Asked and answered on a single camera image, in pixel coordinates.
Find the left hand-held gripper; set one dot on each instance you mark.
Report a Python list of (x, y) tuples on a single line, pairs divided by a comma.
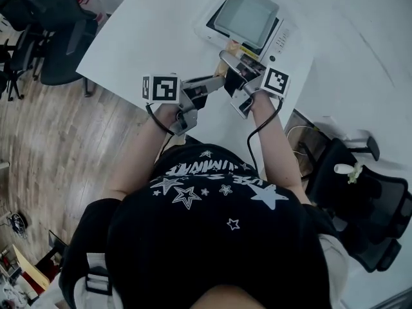
[(161, 89)]

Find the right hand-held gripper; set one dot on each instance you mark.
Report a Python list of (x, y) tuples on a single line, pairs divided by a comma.
[(275, 81)]

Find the grey square frying pan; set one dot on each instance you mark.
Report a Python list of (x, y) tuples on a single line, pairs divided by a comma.
[(248, 14)]

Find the white induction stove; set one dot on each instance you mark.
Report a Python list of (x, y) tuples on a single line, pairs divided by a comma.
[(284, 37)]

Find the person's right forearm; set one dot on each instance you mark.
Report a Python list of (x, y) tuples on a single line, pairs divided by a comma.
[(277, 146)]

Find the person's left forearm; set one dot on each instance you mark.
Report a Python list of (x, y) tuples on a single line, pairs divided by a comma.
[(145, 153)]

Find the brown cardboard box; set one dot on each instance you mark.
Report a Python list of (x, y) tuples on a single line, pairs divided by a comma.
[(309, 140)]

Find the white bag with red print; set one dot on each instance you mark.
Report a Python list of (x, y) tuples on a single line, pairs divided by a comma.
[(93, 5)]

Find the small white bottle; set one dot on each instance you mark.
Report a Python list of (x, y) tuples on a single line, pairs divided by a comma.
[(342, 168)]

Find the black mesh office chair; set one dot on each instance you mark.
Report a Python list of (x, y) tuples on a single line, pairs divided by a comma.
[(64, 43), (19, 60), (370, 211), (19, 5)]

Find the pale yellow crumpled item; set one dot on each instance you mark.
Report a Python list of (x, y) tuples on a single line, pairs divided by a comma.
[(354, 174)]

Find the person's black star-print shirt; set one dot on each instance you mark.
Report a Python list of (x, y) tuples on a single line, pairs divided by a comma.
[(193, 253)]

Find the tan cardboard sheet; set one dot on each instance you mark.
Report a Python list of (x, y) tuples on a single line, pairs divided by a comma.
[(32, 267)]

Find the black metal frame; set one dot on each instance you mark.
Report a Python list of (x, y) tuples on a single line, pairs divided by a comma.
[(53, 249)]

